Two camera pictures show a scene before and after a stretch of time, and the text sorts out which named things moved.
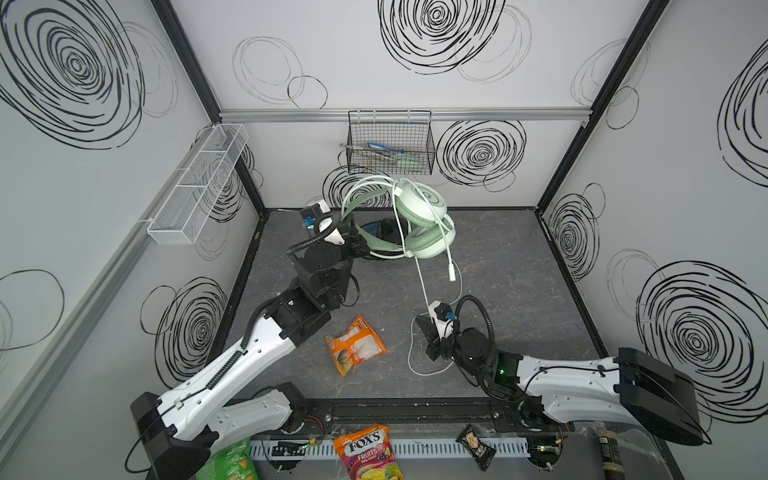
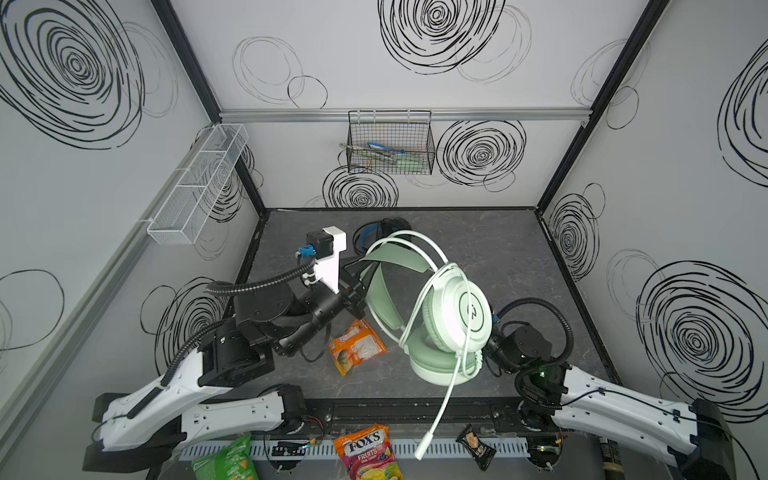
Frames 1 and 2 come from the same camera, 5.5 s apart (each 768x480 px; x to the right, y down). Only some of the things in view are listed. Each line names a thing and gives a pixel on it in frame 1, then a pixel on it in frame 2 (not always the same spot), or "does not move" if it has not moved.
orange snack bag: x=356 y=345 does not move
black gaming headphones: x=387 y=230 does not move
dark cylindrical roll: x=611 y=455 does not move
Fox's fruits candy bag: x=368 y=455 does not move
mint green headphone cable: x=416 y=323 to x=464 y=319
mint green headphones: x=422 y=208 to x=440 y=313
